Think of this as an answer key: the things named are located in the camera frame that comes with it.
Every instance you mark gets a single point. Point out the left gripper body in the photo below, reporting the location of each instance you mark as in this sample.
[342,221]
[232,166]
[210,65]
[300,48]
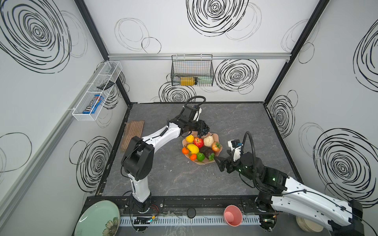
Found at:
[199,127]

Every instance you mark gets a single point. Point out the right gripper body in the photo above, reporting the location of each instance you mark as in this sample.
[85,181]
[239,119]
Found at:
[226,164]

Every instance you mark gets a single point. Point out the red green apple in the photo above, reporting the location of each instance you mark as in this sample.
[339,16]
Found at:
[216,147]

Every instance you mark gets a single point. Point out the dark brown mangosteen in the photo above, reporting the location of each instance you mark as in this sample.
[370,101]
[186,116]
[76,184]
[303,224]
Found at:
[209,154]

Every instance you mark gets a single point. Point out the dark avocado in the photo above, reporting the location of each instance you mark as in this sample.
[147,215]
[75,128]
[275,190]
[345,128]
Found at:
[204,149]

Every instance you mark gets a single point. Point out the dark grape bunch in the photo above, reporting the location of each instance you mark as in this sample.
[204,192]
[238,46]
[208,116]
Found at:
[202,129]

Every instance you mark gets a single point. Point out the green lime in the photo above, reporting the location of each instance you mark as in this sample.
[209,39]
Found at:
[200,156]

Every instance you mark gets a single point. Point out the beige pale fruit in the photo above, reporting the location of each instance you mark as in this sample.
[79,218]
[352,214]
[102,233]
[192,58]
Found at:
[208,141]

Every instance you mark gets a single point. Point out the red crinkled fruit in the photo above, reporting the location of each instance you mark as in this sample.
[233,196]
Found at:
[198,142]

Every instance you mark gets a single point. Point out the orange tangerine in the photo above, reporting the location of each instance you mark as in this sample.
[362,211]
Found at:
[185,151]
[193,157]

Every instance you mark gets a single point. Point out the yellow lemon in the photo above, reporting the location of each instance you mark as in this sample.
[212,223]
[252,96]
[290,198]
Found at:
[193,149]

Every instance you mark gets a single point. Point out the small yellow fruit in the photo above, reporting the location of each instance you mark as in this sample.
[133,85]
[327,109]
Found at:
[190,139]

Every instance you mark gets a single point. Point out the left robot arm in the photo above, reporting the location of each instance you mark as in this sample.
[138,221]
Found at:
[139,156]

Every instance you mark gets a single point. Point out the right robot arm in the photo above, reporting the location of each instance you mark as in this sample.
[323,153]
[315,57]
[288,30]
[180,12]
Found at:
[280,192]

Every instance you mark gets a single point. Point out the yellow bottle in basket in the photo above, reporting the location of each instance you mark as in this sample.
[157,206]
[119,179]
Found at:
[187,81]

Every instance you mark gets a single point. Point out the green item in basket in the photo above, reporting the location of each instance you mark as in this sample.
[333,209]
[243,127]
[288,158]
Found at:
[205,81]

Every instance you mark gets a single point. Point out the pink cup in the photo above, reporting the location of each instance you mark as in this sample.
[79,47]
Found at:
[233,216]

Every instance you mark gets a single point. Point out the brown woven mat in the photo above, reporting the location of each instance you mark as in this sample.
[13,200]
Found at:
[133,128]

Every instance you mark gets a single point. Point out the black round knob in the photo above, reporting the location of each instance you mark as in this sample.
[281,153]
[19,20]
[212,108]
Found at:
[191,213]

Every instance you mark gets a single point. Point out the black remote control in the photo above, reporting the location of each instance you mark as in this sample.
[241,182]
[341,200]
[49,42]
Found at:
[106,86]

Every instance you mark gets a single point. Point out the blue candy packet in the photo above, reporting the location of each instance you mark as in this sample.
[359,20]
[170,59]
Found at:
[93,104]

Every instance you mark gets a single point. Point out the green floral plate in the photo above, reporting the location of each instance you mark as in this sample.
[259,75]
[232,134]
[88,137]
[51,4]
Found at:
[100,219]

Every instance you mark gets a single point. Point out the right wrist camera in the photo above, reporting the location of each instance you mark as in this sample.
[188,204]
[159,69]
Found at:
[234,149]

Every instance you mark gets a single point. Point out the black wire basket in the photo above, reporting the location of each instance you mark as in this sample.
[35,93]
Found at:
[190,68]

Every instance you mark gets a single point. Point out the white slotted cable duct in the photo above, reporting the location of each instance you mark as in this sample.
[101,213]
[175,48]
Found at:
[216,220]

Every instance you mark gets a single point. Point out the white wire shelf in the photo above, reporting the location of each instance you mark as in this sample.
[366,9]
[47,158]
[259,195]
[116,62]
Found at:
[106,71]

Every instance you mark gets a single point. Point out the aluminium wall rail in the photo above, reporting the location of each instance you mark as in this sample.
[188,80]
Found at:
[199,56]

